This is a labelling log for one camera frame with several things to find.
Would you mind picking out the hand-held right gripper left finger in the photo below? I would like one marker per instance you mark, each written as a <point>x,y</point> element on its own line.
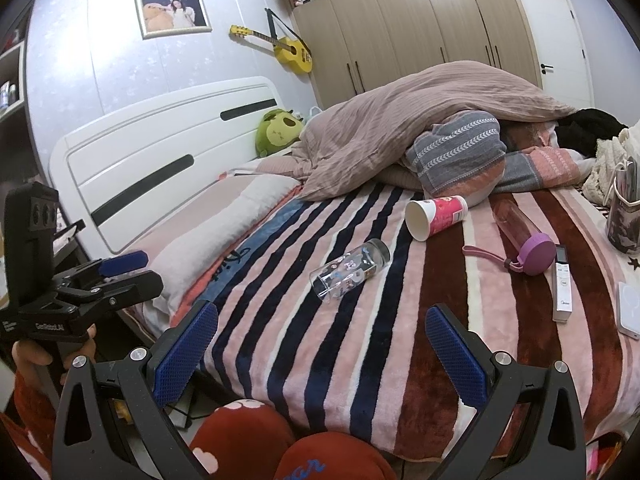
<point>184,356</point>

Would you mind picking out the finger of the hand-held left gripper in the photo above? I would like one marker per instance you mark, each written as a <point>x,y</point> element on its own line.
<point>135,290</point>
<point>125,261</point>

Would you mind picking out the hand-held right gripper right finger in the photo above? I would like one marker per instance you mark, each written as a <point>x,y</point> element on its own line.
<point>459,360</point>

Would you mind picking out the pink and white paper cup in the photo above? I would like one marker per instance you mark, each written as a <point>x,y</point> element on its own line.
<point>440,216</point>

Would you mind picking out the person's left hand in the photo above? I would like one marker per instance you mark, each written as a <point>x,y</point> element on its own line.
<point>34,355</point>

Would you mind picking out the striped plush blanket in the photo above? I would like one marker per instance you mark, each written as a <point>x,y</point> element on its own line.
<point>390,340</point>

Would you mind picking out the long white pillow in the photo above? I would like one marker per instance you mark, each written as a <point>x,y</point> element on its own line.
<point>220,245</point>

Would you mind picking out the person's left leg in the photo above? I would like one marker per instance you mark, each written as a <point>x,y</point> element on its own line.
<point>240,440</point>

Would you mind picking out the person's leg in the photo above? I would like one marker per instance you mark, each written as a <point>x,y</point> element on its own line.
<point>335,457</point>
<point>240,440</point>

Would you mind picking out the white bed headboard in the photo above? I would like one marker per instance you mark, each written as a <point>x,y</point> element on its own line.
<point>150,150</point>

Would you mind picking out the white remote control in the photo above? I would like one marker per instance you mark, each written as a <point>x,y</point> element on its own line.
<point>563,285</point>

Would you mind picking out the pink water bottle purple lid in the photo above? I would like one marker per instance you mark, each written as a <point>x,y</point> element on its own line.
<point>520,235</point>

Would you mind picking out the clear glass bottle black lid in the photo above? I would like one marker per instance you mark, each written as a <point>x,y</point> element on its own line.
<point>350,270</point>

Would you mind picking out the person's right leg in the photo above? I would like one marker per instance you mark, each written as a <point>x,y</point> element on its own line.
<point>335,457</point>

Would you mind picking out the white flat box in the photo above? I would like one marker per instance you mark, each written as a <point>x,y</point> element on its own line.
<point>631,312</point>

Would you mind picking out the green plush toy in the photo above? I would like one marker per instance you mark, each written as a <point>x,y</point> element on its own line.
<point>277,132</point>

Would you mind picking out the grey striped pillow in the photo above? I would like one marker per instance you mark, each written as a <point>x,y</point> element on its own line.
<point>455,152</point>

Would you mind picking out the pink patterned pillow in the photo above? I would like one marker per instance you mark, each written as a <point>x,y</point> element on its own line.
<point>545,167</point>

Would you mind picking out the dark tote bag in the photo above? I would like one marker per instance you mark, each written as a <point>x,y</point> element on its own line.
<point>622,220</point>

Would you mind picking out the white plastic bag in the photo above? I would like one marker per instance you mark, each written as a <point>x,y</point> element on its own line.
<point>314,112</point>

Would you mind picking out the white knit garment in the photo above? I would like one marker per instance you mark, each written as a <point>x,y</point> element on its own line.
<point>607,160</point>

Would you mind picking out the pink ribbed duvet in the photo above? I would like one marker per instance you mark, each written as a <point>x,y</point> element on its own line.
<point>400,115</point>

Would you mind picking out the black garment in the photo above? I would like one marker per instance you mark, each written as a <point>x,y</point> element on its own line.
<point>590,127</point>

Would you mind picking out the yellow guitar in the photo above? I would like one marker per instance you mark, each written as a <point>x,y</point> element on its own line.
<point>292,52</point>

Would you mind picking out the white door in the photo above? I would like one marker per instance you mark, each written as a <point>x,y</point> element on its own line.
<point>555,45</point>

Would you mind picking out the wooden wardrobe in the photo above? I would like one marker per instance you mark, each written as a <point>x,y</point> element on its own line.
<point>410,25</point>

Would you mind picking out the wall shelf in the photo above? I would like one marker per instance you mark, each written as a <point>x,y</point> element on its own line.
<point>11,80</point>

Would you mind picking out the framed wall photo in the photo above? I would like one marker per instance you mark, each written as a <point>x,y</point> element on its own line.
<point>172,14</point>

